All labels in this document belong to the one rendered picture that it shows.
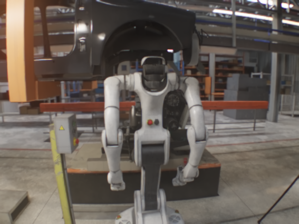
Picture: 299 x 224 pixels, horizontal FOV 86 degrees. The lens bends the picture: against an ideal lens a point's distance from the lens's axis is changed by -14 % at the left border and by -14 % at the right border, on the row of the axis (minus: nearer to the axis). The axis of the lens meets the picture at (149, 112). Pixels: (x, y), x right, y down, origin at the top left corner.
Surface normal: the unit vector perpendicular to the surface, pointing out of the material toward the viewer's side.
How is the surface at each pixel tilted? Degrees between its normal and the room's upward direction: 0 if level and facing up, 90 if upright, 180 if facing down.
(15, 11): 90
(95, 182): 90
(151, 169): 110
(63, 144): 90
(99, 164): 90
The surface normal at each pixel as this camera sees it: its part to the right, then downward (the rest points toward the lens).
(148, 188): 0.12, 0.49
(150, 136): 0.14, 0.01
